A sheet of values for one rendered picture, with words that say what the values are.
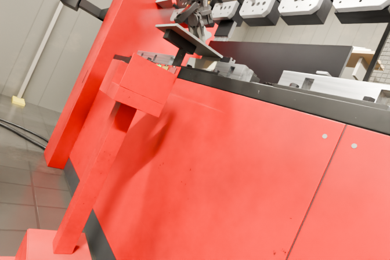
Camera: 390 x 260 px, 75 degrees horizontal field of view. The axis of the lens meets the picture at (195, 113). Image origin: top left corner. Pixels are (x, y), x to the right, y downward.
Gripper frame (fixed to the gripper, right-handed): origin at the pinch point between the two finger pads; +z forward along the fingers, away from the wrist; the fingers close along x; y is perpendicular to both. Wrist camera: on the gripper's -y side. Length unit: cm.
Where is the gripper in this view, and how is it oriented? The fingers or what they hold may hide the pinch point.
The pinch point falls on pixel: (198, 45)
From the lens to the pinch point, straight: 118.0
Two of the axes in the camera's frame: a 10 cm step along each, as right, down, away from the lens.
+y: 8.1, -3.5, 4.7
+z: 1.5, 9.0, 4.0
